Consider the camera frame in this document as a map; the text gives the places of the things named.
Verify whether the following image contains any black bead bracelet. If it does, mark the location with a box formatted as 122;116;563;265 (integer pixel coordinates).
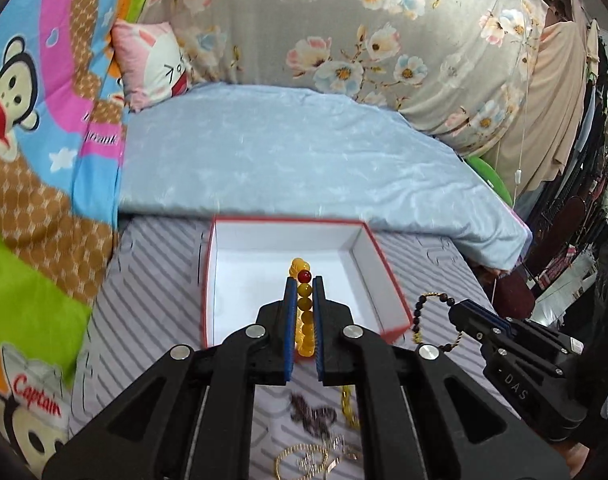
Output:
410;290;465;354

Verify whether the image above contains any orange bead bracelet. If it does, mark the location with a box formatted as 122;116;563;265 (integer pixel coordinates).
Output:
289;257;317;359

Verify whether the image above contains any red jewelry box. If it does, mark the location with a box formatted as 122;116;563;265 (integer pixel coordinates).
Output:
201;218;411;347

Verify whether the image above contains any person's right hand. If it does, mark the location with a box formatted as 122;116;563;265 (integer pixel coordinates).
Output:
562;443;589;478

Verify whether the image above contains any grey striped bed cover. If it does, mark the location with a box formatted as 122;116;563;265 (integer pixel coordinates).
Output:
68;216;490;479

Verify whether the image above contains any green plastic object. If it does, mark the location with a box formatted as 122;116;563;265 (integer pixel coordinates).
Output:
464;156;513;207

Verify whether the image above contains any beige hanging garment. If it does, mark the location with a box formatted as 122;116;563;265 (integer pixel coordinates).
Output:
483;0;599;197

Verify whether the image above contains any light blue folded blanket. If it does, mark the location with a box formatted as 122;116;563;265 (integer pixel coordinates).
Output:
119;84;532;270

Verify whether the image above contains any grey floral pillow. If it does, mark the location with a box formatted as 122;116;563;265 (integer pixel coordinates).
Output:
140;0;547;155

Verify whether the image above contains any colourful monkey cartoon bedsheet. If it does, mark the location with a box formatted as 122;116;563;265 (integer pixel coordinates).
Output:
0;0;144;479

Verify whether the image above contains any pink cat cushion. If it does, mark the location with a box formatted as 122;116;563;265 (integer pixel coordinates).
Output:
112;20;192;113

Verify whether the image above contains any yellow chunky bead bracelet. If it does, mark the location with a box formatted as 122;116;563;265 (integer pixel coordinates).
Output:
339;384;361;430

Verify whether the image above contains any silver chain bracelet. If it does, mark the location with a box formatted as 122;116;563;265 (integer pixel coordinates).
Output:
298;433;364;476

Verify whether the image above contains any gold bead bracelet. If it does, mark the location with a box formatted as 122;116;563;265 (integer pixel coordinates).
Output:
274;442;330;480

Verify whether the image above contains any dark garnet bead necklace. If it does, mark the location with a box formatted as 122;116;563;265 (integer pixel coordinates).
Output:
289;392;339;437

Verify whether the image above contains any white hanging cord switch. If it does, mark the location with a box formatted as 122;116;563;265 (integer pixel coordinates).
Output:
508;0;532;187

